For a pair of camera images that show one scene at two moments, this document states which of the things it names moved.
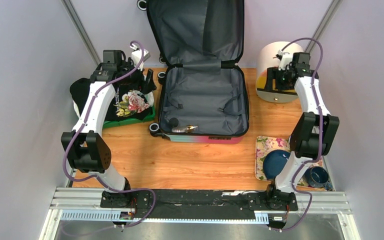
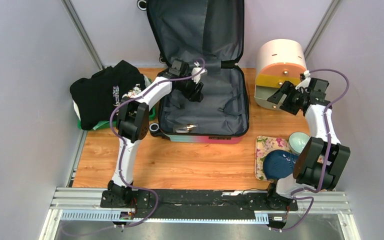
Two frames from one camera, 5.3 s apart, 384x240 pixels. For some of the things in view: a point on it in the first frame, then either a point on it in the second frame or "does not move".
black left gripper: x=144 y=87 -> x=195 y=96
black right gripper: x=273 y=73 -> x=287 y=88
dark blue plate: x=274 y=161 does not move
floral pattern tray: x=263 y=144 does not move
